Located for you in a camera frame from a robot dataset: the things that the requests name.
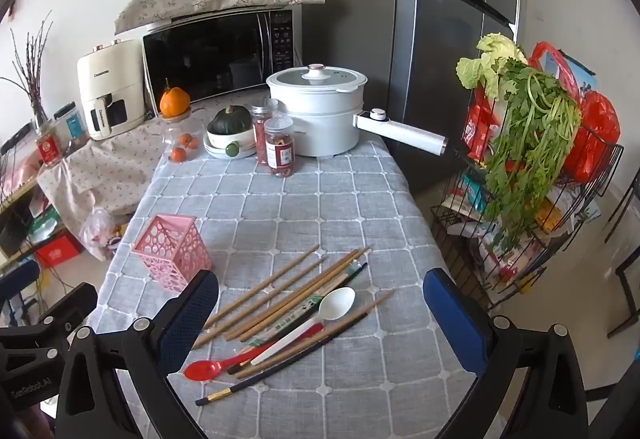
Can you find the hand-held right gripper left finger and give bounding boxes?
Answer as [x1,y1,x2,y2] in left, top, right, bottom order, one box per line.
[54,270,220,439]

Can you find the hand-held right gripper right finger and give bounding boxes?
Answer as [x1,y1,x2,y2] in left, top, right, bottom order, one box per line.
[422,268,591,439]

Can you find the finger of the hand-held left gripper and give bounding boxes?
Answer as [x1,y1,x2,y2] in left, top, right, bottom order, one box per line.
[0,260,42,305]
[0,283,98,365]

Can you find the pink perforated utensil holder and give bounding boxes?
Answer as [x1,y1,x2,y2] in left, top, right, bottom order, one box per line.
[132,214,213,295]

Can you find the red box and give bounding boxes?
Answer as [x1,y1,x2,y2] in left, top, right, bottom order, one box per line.
[35,235,83,268]

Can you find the red plastic spoon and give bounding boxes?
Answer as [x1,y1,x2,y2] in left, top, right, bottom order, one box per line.
[183,323,325,381]

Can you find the green box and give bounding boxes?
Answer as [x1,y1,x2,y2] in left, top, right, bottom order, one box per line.
[30,214,66,240]

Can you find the wooden shelf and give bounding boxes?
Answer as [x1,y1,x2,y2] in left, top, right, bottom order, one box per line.
[0,154,88,272]

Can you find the clear plastic bag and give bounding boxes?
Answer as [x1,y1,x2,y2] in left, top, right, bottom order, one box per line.
[82,206,126,262]

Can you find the black chopstick with gold band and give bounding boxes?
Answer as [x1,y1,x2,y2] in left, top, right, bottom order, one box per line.
[195,310,373,406]

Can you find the paper-wrapped chopsticks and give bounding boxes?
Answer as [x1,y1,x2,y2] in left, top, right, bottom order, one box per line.
[238,262,363,356]

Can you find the pink cloth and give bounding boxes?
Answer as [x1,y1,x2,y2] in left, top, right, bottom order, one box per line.
[0,154,42,192]

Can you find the white plastic spoon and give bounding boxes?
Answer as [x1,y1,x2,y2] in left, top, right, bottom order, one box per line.
[250,287,357,366]

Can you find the teal packet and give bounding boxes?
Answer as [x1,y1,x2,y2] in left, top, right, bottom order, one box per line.
[460,174,488,212]

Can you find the glass jar with red label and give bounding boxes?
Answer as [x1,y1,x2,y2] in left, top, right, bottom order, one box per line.
[36,122,63,166]

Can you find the black power strip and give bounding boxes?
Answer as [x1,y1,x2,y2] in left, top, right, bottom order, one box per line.
[0,124,32,156]

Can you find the yellow packet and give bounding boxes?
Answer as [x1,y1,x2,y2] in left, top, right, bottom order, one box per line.
[535,199,566,235]

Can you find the floral tablecloth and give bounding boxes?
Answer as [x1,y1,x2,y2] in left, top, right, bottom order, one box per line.
[37,89,271,262]

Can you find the grey checked tablecloth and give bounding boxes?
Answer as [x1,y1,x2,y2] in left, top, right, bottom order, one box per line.
[92,94,488,439]

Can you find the glass vase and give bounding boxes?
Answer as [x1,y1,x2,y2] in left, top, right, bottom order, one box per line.
[32,104,56,136]

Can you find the black lid storage jar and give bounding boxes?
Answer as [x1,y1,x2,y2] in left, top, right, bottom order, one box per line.
[52,102,90,155]

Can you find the white plate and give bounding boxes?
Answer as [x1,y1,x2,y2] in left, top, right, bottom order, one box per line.
[203,139,257,161]

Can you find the cream bowl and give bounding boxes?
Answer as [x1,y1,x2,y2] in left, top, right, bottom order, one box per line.
[206,126,256,151]

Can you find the short red label spice jar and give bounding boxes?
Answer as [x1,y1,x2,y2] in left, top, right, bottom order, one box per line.
[264,116,296,178]

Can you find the glass jar with wooden lid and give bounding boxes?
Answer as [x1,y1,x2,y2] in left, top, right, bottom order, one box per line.
[161,112,208,165]

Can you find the green leafy herb bunch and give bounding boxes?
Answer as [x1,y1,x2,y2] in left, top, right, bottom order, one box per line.
[480,59,583,255]

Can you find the tall spice jar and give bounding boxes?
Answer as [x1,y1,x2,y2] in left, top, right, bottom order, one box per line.
[251,99,280,166]

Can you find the dry twig bunch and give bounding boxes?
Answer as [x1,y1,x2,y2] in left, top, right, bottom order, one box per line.
[0,9,55,120]

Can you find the red snack packet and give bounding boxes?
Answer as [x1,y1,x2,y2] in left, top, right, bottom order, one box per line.
[462,86,501,165]

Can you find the dark green squash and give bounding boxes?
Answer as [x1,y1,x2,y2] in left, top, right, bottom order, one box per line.
[207,105,252,136]

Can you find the large orange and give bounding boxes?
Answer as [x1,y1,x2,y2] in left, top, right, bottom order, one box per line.
[159,79,192,117]

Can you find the white electric pot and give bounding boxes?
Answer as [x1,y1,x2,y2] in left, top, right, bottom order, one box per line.
[266,64,449,158]

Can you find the cream air fryer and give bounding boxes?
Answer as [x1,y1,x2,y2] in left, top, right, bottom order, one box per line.
[76,38,147,141]

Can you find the red plastic bag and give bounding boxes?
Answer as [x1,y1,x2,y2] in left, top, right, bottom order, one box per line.
[562,92,622,185]

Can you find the black microwave oven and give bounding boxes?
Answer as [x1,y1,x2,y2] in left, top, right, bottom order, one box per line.
[142,8,301,106]

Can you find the napa cabbage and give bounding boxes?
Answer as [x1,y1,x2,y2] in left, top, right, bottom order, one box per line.
[456,33,528,100]

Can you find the red and blue shopping bag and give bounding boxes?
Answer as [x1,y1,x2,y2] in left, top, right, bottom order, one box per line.
[527,42,598,105]

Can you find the grey refrigerator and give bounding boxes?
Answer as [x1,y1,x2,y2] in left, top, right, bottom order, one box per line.
[301,0,521,200]

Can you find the black metal frame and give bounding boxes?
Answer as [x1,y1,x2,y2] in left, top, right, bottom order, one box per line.
[606,179,640,340]

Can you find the black wire rack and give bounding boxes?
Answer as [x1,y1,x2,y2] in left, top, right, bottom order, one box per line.
[430,84,626,310]

